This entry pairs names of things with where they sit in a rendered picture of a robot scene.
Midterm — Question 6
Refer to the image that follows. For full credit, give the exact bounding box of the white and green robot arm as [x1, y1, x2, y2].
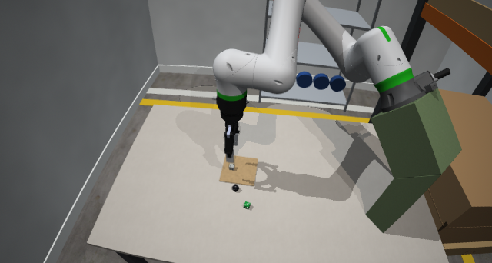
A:
[212, 0, 450, 115]

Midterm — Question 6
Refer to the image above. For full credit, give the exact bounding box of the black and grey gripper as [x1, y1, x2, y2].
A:
[221, 111, 244, 163]

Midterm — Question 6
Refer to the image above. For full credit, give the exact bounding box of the tan square mat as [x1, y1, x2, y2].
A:
[219, 155, 258, 186]

